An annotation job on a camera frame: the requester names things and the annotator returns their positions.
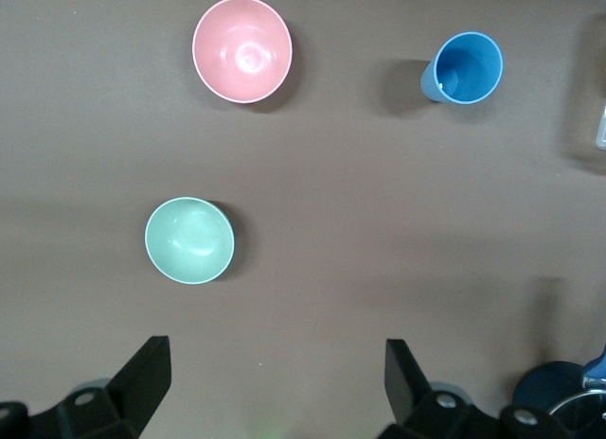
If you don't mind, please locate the brown table cover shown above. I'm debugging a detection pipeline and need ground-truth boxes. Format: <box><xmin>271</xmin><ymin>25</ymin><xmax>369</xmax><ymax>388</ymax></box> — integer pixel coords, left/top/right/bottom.
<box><xmin>0</xmin><ymin>0</ymin><xmax>606</xmax><ymax>439</ymax></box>

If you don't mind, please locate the blue cup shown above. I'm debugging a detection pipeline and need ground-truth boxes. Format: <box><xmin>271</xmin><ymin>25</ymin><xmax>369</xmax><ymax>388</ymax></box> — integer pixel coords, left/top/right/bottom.
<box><xmin>419</xmin><ymin>30</ymin><xmax>505</xmax><ymax>105</ymax></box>

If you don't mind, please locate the black pot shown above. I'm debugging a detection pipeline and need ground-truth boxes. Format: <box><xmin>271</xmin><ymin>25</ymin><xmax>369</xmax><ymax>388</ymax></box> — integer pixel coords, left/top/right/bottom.
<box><xmin>514</xmin><ymin>360</ymin><xmax>606</xmax><ymax>439</ymax></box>

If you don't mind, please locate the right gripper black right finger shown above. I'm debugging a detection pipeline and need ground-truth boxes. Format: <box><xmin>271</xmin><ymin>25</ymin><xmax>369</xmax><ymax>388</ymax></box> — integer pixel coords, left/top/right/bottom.
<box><xmin>383</xmin><ymin>338</ymin><xmax>575</xmax><ymax>439</ymax></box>

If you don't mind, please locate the clear plastic container blue lid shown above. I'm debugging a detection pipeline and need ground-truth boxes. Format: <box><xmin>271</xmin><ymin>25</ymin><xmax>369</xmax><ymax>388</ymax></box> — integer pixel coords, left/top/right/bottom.
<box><xmin>594</xmin><ymin>96</ymin><xmax>606</xmax><ymax>151</ymax></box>

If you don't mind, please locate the pink bowl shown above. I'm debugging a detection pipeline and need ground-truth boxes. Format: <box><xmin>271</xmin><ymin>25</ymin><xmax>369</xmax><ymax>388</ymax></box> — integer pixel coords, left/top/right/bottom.
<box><xmin>191</xmin><ymin>0</ymin><xmax>294</xmax><ymax>104</ymax></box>

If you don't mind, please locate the green bowl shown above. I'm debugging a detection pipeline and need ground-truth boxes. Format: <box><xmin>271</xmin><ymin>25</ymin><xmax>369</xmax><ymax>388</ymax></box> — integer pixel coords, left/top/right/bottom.
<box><xmin>143</xmin><ymin>196</ymin><xmax>237</xmax><ymax>286</ymax></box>

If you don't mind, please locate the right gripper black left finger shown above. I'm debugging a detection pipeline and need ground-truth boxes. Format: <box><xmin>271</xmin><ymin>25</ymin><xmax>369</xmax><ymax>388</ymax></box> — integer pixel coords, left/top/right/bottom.
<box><xmin>0</xmin><ymin>335</ymin><xmax>172</xmax><ymax>439</ymax></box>

